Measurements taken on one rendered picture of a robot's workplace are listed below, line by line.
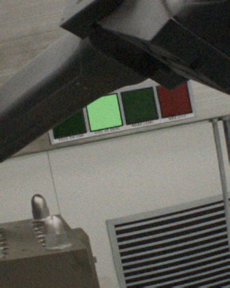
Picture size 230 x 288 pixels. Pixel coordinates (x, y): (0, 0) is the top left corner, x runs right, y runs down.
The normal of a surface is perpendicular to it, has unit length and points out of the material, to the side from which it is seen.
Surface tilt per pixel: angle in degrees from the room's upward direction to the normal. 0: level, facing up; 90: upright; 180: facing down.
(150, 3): 53
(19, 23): 90
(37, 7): 90
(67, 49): 59
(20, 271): 90
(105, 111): 90
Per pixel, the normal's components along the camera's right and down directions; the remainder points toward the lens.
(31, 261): 0.14, 0.03
